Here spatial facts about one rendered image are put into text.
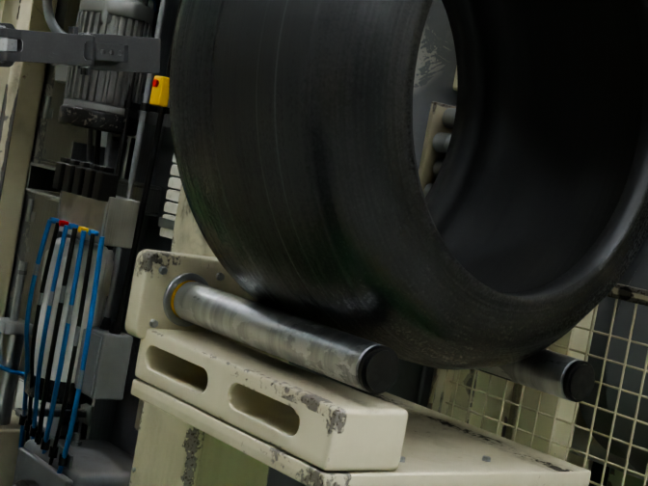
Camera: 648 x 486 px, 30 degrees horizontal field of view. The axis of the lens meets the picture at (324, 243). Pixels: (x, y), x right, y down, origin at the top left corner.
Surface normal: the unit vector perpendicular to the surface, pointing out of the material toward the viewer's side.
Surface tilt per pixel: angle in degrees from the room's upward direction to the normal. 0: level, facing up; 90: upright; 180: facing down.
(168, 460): 90
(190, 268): 90
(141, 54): 90
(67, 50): 88
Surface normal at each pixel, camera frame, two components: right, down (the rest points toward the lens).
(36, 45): 0.77, 0.14
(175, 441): -0.78, -0.11
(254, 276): -0.59, 0.69
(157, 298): 0.60, 0.15
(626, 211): -0.58, -0.54
